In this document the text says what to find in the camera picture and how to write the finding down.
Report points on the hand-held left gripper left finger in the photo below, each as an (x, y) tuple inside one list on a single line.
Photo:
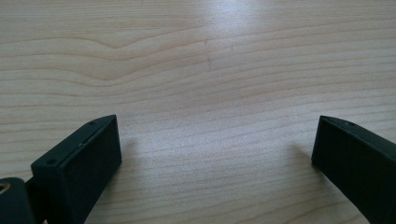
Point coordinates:
[(77, 168)]

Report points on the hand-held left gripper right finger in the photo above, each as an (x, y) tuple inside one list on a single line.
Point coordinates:
[(358, 168)]

